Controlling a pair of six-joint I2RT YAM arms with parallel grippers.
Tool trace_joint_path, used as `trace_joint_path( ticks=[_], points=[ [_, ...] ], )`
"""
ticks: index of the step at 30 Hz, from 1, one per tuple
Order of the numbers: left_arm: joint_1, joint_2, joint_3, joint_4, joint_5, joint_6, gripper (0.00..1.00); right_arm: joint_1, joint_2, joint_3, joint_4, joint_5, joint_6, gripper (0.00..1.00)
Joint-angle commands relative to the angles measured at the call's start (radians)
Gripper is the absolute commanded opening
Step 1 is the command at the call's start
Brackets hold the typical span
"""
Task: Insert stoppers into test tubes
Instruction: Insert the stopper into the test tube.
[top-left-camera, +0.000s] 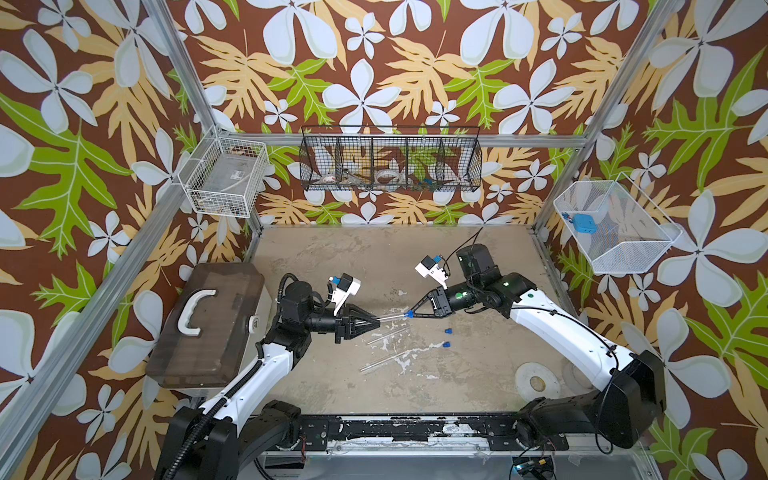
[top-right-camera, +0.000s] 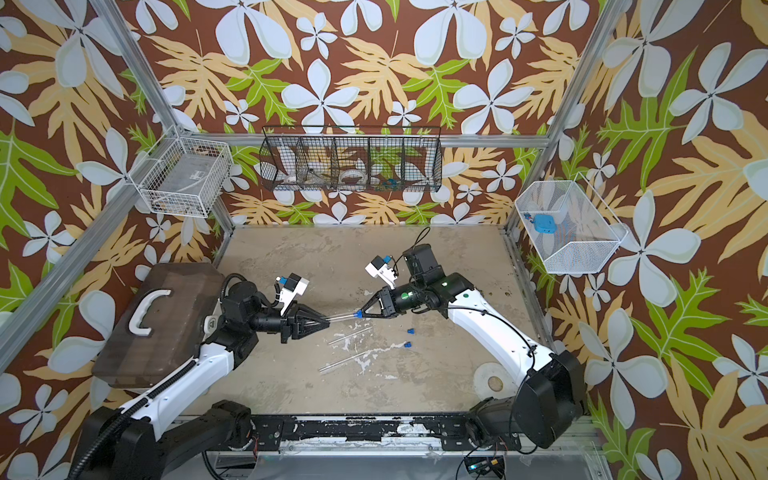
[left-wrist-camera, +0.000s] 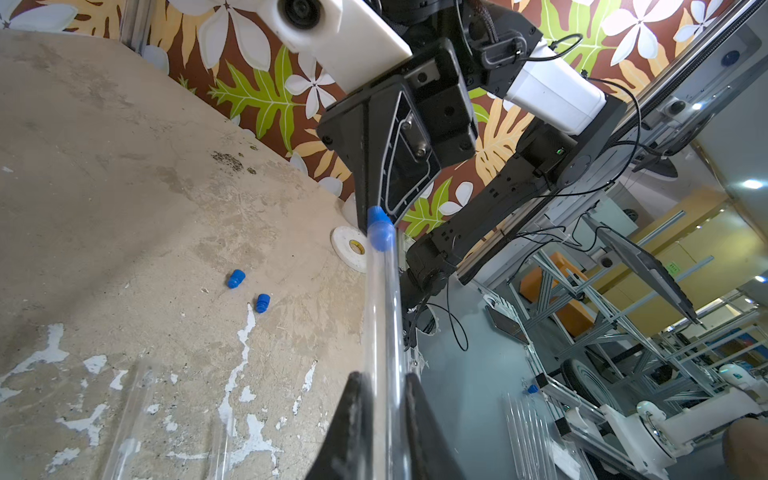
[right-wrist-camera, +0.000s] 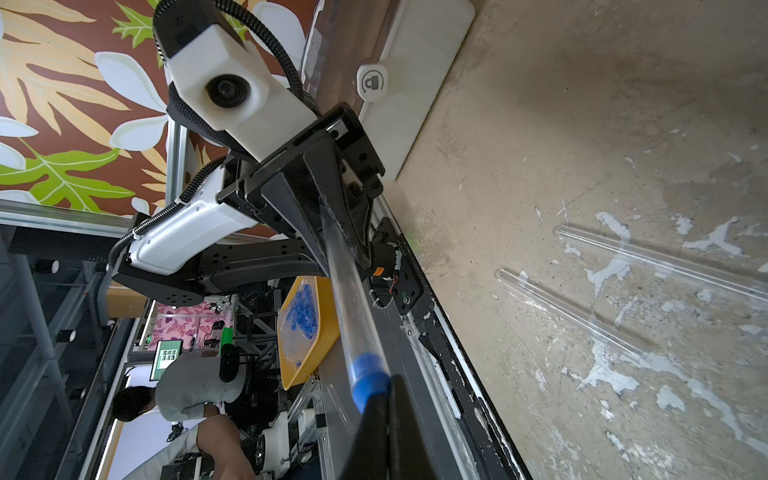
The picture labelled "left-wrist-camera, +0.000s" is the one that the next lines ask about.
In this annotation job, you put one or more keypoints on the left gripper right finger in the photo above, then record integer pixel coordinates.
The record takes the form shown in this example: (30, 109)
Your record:
(430, 456)

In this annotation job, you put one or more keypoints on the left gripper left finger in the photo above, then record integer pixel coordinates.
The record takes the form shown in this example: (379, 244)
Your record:
(346, 450)

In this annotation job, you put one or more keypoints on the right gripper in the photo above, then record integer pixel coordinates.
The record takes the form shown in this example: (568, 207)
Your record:
(397, 133)

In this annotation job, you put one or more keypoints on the blue stopper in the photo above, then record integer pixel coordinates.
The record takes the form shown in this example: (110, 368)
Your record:
(262, 303)
(381, 232)
(235, 279)

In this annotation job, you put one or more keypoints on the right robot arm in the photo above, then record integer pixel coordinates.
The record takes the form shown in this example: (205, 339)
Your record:
(500, 51)

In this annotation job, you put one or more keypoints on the white tape roll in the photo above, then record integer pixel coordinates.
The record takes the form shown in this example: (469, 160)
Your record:
(350, 245)

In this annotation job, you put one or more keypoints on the person hand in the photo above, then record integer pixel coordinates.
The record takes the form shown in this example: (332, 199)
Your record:
(745, 449)

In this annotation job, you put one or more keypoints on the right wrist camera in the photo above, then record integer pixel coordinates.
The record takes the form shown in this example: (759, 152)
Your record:
(350, 40)

